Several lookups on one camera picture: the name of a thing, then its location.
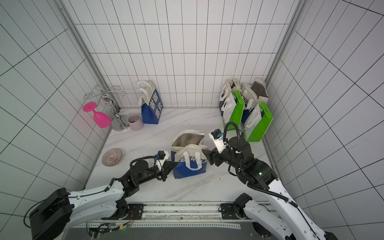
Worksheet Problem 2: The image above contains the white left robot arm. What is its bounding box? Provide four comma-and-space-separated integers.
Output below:
25, 151, 178, 240

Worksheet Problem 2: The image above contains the pale pink ceramic cup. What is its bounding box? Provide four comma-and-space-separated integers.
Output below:
128, 114, 144, 131

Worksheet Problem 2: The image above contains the green white bag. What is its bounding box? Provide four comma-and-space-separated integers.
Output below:
221, 91, 245, 127
244, 103, 274, 142

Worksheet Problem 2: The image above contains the metal wire rack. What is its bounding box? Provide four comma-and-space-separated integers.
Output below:
83, 84, 129, 132

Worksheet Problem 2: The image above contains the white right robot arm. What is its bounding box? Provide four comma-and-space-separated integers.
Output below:
203, 122, 337, 240

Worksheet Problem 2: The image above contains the glass dish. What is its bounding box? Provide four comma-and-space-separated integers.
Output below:
102, 149, 122, 167

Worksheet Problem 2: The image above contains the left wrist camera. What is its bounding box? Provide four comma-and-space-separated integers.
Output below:
154, 151, 170, 171

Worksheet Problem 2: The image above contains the blue beige bag at back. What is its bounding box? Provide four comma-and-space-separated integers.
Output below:
137, 80, 163, 125

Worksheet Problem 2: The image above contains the navy beige small bag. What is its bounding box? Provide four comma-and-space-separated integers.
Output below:
219, 78, 242, 108

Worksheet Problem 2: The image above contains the pink plastic goblet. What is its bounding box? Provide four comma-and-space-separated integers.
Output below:
83, 102, 112, 129

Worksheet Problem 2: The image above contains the blue beige takeout bag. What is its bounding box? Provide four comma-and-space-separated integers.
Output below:
241, 78, 269, 124

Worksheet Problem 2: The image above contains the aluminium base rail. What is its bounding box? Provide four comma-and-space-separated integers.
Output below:
86, 201, 302, 230

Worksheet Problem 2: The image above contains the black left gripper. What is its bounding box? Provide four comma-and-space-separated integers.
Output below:
138, 161, 179, 185

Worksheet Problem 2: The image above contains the large blue beige cheerful bag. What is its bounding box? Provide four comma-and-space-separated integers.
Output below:
171, 130, 209, 179

